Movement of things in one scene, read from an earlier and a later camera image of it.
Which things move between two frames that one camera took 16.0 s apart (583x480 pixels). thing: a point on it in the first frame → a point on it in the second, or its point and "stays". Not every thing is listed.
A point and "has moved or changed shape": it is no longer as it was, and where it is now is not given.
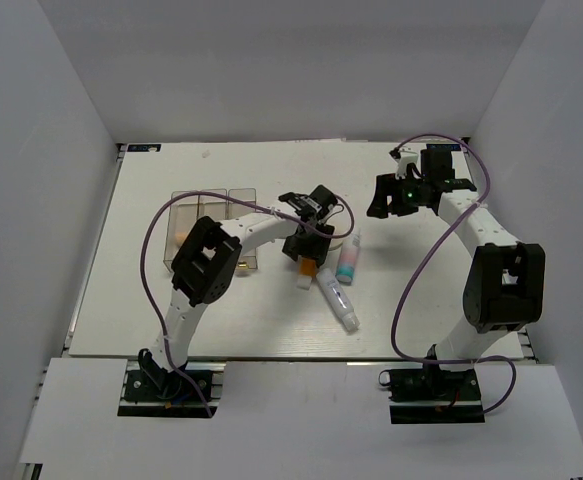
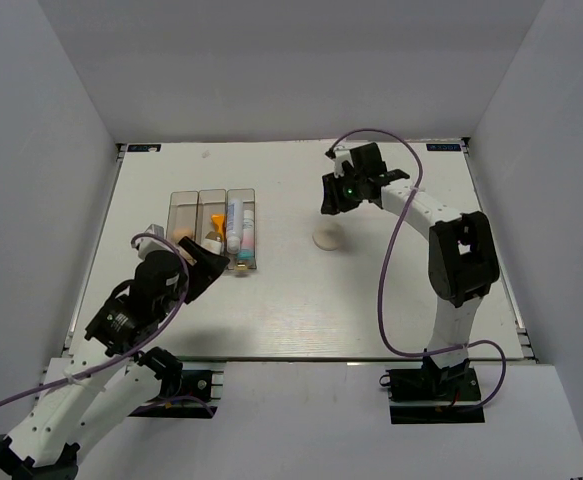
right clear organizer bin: x=235 y=210 stays
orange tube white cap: x=306 y=271 has moved or changed shape
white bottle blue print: x=338 y=299 → x=235 y=224
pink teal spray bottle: x=348 y=262 has moved or changed shape
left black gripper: x=318 y=250 → x=205 y=271
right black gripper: x=389 y=185 → x=332 y=202
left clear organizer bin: x=183 y=212 stays
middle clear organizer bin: x=213 y=206 stays
